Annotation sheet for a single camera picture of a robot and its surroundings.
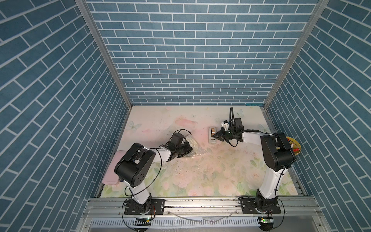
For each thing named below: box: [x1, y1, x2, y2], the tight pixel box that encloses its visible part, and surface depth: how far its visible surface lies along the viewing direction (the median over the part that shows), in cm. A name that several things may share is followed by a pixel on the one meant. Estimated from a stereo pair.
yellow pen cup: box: [285, 136, 302, 156], surface depth 84 cm
